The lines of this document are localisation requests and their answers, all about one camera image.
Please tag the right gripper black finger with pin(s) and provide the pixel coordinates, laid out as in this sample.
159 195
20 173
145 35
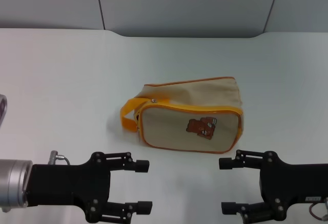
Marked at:
246 210
241 163

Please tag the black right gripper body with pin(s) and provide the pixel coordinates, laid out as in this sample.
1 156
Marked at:
294 183

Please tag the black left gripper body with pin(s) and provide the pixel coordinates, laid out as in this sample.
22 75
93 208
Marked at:
69 185

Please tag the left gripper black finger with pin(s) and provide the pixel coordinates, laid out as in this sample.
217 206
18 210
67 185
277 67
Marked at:
129 165
133 207

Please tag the small metal zipper pull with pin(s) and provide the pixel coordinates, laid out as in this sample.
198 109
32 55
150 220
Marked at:
138 128

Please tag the beige food bag orange trim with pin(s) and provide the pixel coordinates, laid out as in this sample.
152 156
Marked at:
189 98

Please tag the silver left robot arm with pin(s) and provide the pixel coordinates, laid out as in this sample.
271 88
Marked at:
14 183

